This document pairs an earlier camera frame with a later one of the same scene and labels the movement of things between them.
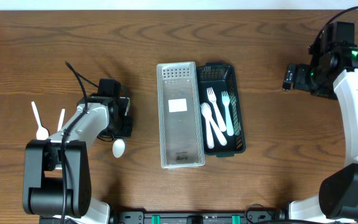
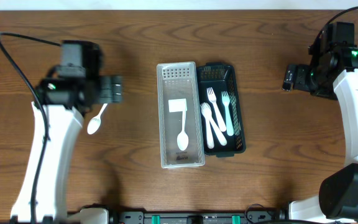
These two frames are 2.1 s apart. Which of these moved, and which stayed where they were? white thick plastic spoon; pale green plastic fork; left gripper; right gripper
Moved: left gripper
Stayed: right gripper; white thick plastic spoon; pale green plastic fork
